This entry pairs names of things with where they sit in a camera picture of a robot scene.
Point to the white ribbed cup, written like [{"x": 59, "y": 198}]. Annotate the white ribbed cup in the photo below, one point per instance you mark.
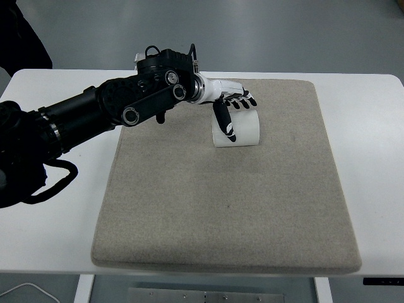
[{"x": 247, "y": 129}]

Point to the grey metal plate with screws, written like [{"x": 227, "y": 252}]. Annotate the grey metal plate with screws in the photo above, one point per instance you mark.
[{"x": 205, "y": 296}]

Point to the white table leg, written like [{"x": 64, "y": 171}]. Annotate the white table leg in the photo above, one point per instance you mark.
[
  {"x": 322, "y": 292},
  {"x": 83, "y": 290}
]

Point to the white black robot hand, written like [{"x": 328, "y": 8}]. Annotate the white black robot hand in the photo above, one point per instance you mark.
[{"x": 217, "y": 90}]

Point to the black table control panel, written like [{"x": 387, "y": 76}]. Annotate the black table control panel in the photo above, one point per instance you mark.
[{"x": 383, "y": 281}]

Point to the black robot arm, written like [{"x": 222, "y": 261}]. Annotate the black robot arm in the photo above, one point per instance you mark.
[{"x": 94, "y": 104}]

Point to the beige fabric mat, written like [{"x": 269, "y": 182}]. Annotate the beige fabric mat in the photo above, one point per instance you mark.
[{"x": 221, "y": 205}]

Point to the person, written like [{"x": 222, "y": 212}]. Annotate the person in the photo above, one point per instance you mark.
[{"x": 19, "y": 38}]

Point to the tan box corner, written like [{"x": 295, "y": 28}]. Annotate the tan box corner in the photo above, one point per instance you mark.
[{"x": 401, "y": 4}]

